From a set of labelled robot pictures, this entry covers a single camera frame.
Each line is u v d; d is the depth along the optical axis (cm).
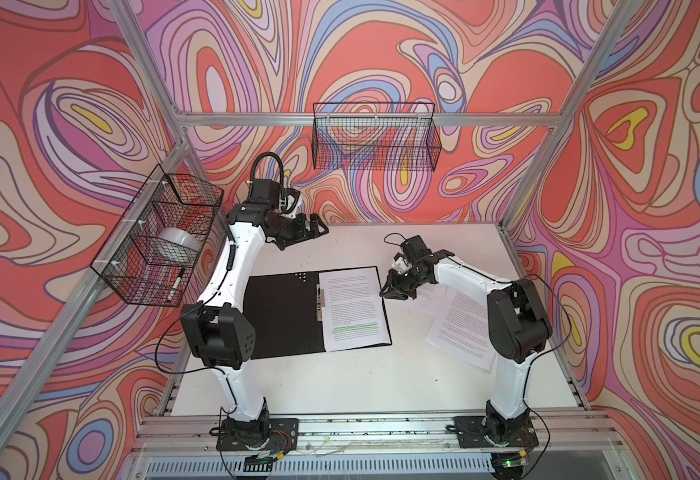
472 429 73
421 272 71
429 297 99
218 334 47
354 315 94
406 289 82
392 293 84
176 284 72
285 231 70
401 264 89
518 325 51
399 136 96
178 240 73
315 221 74
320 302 96
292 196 75
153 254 73
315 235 73
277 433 73
